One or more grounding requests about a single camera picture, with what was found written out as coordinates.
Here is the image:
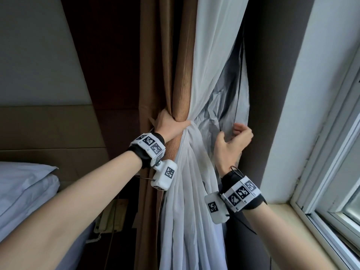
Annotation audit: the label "person's right hand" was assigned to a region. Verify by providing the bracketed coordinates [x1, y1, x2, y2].
[214, 123, 254, 177]

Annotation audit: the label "person's left hand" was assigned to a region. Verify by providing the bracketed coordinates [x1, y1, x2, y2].
[148, 108, 195, 144]

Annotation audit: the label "brown curtain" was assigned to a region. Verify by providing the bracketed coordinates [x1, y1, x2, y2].
[139, 0, 199, 270]

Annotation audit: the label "white sheer curtain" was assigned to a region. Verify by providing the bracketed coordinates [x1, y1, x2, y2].
[158, 0, 251, 270]

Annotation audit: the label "person's left forearm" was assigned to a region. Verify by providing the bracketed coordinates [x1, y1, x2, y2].
[0, 150, 144, 270]

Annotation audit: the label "person's right forearm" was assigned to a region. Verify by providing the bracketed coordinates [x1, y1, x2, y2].
[233, 204, 350, 270]

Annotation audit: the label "black left wristband with markers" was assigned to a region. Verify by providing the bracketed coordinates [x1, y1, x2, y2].
[128, 132, 167, 170]

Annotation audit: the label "black wristband with markers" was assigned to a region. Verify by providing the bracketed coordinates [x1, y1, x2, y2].
[219, 169, 268, 214]
[128, 132, 167, 170]

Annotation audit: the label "black right wristband with markers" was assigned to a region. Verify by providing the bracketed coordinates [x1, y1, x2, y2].
[219, 169, 268, 214]

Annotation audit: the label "dark curtain with grey lining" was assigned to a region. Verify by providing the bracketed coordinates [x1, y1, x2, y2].
[207, 0, 316, 270]

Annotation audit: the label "beige window sill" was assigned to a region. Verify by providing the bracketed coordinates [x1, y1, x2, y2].
[252, 203, 348, 270]

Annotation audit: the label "beige telephone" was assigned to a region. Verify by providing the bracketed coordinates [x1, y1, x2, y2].
[85, 197, 130, 245]

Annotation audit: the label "brown padded headboard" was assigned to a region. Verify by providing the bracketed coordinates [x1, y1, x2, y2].
[0, 105, 110, 192]

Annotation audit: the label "white pillow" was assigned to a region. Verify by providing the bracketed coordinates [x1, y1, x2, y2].
[0, 161, 61, 218]

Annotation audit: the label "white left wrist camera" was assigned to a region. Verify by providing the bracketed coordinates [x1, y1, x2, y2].
[150, 159, 178, 192]

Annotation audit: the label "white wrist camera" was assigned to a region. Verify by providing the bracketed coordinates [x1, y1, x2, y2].
[150, 159, 178, 192]
[204, 191, 231, 224]

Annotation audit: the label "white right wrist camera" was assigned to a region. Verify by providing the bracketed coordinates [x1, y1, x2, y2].
[204, 191, 231, 224]

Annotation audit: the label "white window frame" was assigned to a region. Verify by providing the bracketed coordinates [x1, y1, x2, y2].
[290, 46, 360, 270]

